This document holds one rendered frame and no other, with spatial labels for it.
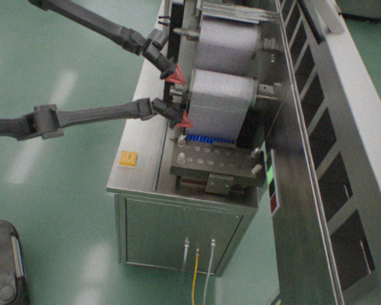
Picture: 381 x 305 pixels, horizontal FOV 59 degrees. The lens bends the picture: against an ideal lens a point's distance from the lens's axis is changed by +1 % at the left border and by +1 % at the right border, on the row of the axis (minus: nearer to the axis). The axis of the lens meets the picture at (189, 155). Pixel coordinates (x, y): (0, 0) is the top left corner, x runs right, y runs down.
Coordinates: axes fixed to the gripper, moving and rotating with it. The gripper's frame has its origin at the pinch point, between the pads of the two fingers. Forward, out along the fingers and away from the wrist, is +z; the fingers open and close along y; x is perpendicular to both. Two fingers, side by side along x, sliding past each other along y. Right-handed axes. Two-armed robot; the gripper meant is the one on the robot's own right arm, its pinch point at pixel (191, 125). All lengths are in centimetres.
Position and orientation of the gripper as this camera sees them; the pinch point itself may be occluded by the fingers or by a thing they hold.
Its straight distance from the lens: 145.3
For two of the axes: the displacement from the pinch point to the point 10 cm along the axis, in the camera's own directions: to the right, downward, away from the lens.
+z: 8.0, 4.3, 4.1
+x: 5.9, -4.9, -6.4
